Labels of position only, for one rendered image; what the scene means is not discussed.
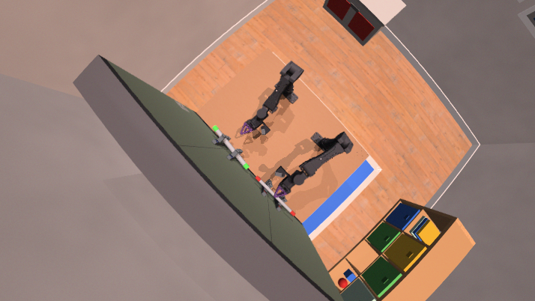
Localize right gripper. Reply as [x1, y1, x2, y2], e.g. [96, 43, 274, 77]
[241, 115, 259, 135]

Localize white bar with green ends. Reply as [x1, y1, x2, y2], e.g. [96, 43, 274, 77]
[212, 125, 249, 169]

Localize white bar with red end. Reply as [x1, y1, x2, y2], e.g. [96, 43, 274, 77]
[256, 176, 295, 216]

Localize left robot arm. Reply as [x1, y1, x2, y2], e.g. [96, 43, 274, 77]
[275, 131, 354, 186]

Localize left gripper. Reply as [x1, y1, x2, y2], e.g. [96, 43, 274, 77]
[274, 181, 295, 198]

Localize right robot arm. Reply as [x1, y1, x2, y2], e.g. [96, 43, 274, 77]
[253, 61, 304, 135]

